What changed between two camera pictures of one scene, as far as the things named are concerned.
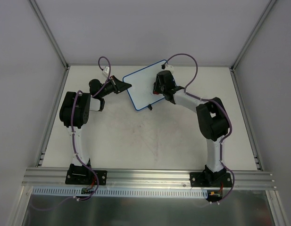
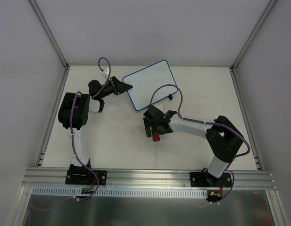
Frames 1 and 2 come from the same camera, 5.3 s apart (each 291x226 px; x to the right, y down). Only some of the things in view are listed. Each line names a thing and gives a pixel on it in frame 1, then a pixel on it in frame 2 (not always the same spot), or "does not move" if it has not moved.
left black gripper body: [115, 84] does not move
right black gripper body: [159, 85] to [147, 127]
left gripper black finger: [120, 85] does not move
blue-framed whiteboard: [141, 92] does not move
